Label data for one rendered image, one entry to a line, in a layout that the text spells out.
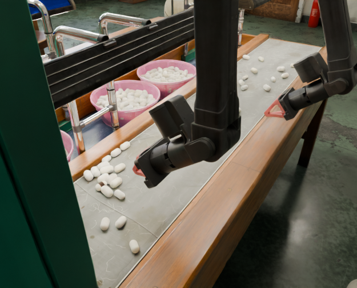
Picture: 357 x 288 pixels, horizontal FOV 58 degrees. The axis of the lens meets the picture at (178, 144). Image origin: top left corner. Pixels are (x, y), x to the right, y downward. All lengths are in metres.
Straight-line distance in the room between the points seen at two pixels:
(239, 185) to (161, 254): 0.28
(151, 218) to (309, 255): 1.10
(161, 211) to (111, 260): 0.17
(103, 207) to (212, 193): 0.27
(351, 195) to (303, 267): 0.64
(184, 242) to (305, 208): 1.32
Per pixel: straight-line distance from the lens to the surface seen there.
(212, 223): 0.74
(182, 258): 0.68
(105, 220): 0.77
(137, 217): 0.79
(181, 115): 0.55
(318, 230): 1.87
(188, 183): 0.87
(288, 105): 0.97
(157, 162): 0.62
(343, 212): 2.01
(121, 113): 1.15
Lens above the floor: 1.32
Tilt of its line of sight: 35 degrees down
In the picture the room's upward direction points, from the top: straight up
